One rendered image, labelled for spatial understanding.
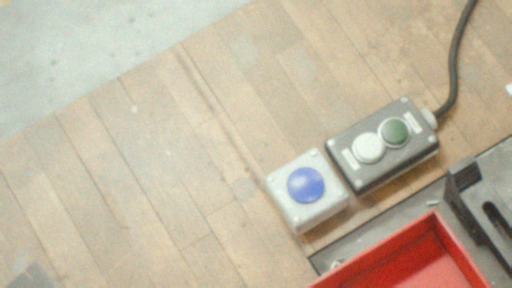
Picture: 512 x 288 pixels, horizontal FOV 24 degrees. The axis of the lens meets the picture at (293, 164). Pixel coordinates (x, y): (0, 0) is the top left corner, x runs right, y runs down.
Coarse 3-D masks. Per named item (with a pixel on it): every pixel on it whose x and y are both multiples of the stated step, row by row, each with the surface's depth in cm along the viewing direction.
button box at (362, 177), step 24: (456, 48) 132; (408, 96) 128; (456, 96) 130; (360, 120) 128; (384, 120) 127; (408, 120) 127; (432, 120) 127; (336, 144) 127; (384, 144) 126; (408, 144) 126; (432, 144) 126; (336, 168) 128; (360, 168) 125; (384, 168) 125; (408, 168) 128; (360, 192) 125
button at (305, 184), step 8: (304, 168) 125; (312, 168) 125; (288, 176) 125; (296, 176) 125; (304, 176) 125; (312, 176) 125; (320, 176) 125; (288, 184) 125; (296, 184) 124; (304, 184) 124; (312, 184) 124; (320, 184) 124; (288, 192) 125; (296, 192) 124; (304, 192) 124; (312, 192) 124; (320, 192) 124; (296, 200) 124; (304, 200) 124; (312, 200) 124
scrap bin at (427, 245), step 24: (432, 216) 121; (384, 240) 119; (408, 240) 123; (432, 240) 125; (456, 240) 119; (360, 264) 121; (384, 264) 124; (408, 264) 124; (432, 264) 124; (456, 264) 123
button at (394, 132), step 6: (390, 120) 126; (396, 120) 126; (384, 126) 126; (390, 126) 126; (396, 126) 126; (402, 126) 126; (384, 132) 126; (390, 132) 126; (396, 132) 126; (402, 132) 126; (384, 138) 126; (390, 138) 126; (396, 138) 126; (402, 138) 125; (390, 144) 126; (396, 144) 126
